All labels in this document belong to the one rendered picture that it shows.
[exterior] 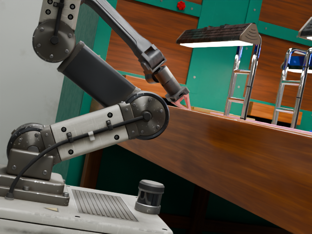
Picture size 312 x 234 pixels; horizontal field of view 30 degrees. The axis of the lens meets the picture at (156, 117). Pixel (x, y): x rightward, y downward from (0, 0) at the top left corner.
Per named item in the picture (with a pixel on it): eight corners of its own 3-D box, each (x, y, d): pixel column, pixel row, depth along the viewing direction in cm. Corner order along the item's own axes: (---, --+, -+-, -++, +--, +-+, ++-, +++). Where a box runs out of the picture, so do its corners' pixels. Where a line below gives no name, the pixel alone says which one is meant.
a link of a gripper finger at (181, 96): (191, 105, 230) (178, 86, 228) (198, 106, 224) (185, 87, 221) (178, 115, 229) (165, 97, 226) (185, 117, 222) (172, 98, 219)
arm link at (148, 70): (142, 61, 214) (159, 48, 217) (129, 65, 224) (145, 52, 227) (161, 87, 217) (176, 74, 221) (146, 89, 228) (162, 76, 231)
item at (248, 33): (240, 40, 205) (244, 20, 205) (175, 43, 263) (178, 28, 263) (260, 45, 208) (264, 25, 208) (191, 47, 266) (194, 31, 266)
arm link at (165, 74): (156, 71, 215) (166, 62, 217) (147, 73, 221) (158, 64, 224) (167, 86, 217) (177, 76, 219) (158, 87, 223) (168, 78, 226)
